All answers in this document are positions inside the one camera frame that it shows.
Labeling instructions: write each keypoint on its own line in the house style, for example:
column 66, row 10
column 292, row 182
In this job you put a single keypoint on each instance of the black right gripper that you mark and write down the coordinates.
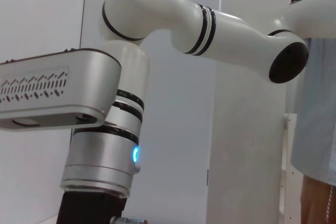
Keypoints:
column 89, row 208

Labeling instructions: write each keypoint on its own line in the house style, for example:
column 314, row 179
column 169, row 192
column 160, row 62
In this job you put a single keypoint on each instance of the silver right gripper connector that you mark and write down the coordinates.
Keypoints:
column 128, row 221

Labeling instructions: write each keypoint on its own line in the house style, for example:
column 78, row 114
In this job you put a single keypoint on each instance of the white shelf frame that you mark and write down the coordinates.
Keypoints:
column 288, row 155

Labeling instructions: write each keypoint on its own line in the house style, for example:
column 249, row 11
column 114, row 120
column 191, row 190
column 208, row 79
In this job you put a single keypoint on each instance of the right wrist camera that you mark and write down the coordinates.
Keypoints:
column 52, row 90

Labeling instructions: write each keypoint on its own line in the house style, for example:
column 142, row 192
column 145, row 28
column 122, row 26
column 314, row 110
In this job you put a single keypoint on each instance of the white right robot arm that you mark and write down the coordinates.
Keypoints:
column 157, row 11

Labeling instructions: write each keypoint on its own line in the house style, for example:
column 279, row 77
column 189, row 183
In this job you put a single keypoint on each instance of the person in striped shirt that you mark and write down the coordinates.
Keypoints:
column 320, row 103

